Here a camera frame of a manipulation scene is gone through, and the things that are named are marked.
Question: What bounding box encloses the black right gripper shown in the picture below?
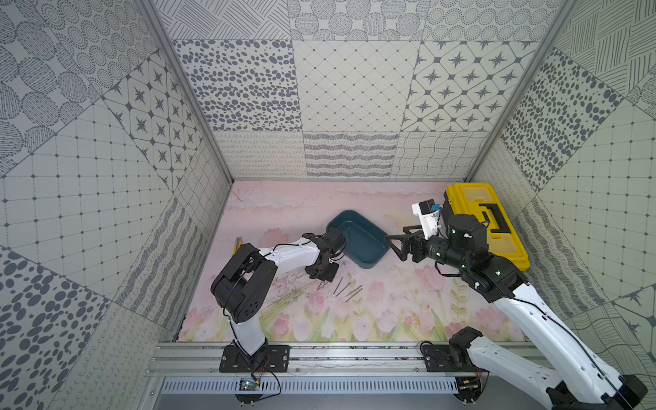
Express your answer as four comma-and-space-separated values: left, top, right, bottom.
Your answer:
384, 224, 470, 272

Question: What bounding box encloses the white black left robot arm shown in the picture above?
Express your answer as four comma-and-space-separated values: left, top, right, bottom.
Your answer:
210, 228, 346, 366

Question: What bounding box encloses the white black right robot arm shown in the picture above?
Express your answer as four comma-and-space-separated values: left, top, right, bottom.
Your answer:
386, 215, 647, 409

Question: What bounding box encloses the teal plastic storage box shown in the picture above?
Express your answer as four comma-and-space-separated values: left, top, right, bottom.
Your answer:
326, 210, 390, 269

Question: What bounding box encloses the yellow utility knife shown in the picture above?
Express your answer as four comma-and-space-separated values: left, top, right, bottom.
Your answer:
233, 237, 243, 253

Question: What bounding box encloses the yellow black toolbox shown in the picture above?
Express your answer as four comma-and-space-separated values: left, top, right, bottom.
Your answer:
442, 183, 531, 272

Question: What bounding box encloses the small green circuit board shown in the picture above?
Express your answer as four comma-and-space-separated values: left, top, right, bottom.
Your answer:
238, 378, 259, 391

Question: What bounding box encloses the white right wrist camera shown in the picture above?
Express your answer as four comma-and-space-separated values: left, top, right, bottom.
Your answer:
412, 199, 441, 240

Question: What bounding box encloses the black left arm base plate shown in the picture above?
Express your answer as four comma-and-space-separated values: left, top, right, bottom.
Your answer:
220, 343, 290, 373

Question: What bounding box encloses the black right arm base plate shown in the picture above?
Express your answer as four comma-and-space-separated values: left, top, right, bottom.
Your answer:
420, 342, 461, 373

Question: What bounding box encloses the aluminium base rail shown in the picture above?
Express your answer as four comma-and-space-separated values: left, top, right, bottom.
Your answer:
145, 342, 544, 378

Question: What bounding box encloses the white slotted cable duct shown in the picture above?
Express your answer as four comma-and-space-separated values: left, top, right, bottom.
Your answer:
162, 375, 458, 395

